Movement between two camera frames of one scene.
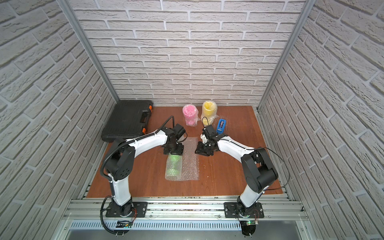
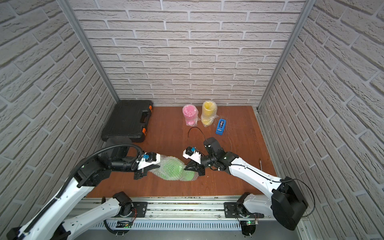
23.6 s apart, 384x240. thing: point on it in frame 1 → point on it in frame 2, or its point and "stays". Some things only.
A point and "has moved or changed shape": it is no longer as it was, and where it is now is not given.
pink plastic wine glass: [190, 114] stays
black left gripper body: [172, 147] → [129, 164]
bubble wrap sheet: [184, 167] has moved or changed shape
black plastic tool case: [127, 120] stays
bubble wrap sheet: [191, 114] stays
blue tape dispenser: [221, 126] stays
